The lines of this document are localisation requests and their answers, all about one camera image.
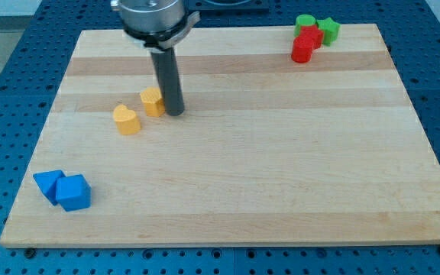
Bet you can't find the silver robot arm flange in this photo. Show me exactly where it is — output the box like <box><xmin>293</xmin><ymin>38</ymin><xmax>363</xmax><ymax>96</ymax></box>
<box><xmin>110</xmin><ymin>0</ymin><xmax>200</xmax><ymax>53</ymax></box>

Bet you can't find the light wooden board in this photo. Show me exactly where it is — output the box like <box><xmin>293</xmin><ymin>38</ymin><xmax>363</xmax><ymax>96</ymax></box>
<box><xmin>0</xmin><ymin>24</ymin><xmax>440</xmax><ymax>248</ymax></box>

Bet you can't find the yellow pentagon block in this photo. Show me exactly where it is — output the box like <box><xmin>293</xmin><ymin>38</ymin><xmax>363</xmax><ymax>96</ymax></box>
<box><xmin>140</xmin><ymin>87</ymin><xmax>165</xmax><ymax>117</ymax></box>

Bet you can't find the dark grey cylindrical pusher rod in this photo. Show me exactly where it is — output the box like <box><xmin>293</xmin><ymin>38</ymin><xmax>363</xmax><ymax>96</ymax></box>
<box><xmin>151</xmin><ymin>47</ymin><xmax>185</xmax><ymax>116</ymax></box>

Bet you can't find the yellow heart block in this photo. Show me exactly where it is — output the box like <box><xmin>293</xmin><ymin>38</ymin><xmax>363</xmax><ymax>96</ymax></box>
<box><xmin>112</xmin><ymin>104</ymin><xmax>141</xmax><ymax>135</ymax></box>

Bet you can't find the red cylinder block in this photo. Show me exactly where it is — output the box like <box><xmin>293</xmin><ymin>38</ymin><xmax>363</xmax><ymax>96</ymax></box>
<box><xmin>291</xmin><ymin>36</ymin><xmax>315</xmax><ymax>63</ymax></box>

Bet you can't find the red star block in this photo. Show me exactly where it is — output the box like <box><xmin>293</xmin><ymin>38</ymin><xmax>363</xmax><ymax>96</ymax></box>
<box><xmin>299</xmin><ymin>24</ymin><xmax>324</xmax><ymax>49</ymax></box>

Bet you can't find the green cylinder block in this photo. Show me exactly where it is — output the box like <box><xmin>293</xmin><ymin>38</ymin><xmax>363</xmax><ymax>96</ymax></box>
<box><xmin>293</xmin><ymin>14</ymin><xmax>316</xmax><ymax>37</ymax></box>

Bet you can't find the green star block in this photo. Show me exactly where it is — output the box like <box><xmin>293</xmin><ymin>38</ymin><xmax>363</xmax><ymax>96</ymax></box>
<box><xmin>316</xmin><ymin>17</ymin><xmax>341</xmax><ymax>46</ymax></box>

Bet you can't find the blue cube block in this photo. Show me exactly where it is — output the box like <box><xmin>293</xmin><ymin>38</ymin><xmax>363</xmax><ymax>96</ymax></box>
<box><xmin>56</xmin><ymin>174</ymin><xmax>92</xmax><ymax>212</ymax></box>

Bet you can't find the blue triangular block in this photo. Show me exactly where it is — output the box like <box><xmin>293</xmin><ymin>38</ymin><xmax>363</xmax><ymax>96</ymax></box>
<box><xmin>33</xmin><ymin>170</ymin><xmax>65</xmax><ymax>205</ymax></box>

